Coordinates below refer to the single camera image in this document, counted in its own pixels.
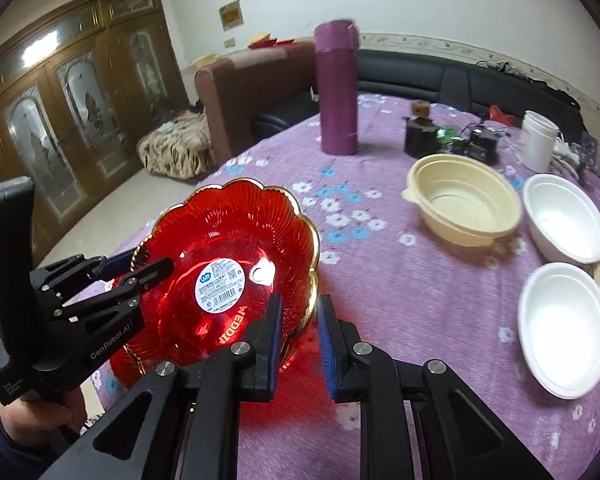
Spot wooden glass-panel doors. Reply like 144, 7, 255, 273
0, 0, 190, 263

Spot red glass plate gold rim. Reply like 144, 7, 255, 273
107, 177, 323, 388

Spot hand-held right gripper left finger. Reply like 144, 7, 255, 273
40, 292, 286, 480

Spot white foam bowl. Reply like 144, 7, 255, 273
517, 261, 600, 401
522, 174, 600, 265

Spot yellow wall notice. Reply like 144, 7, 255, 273
218, 0, 245, 31

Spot black leather sofa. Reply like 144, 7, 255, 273
255, 49, 598, 137

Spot white plastic cup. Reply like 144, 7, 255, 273
521, 110, 561, 173

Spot white folded cloth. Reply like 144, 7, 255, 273
551, 139, 587, 177

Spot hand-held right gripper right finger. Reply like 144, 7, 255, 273
317, 294, 556, 480

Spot large cream plastic bowl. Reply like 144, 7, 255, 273
402, 154, 523, 248

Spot patterned ottoman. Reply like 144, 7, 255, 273
137, 110, 215, 179

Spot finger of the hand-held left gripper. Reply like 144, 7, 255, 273
110, 257, 176, 306
92, 251, 146, 281

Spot green circuit board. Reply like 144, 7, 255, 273
437, 127, 462, 153

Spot purple floral tablecloth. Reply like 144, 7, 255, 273
65, 91, 600, 480

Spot purple thermos bottle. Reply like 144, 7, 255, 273
313, 19, 361, 156

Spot brown armchair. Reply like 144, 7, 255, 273
195, 41, 322, 162

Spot person's left hand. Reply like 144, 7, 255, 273
0, 389, 89, 435

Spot red plates on armchair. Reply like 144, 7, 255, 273
247, 31, 297, 50

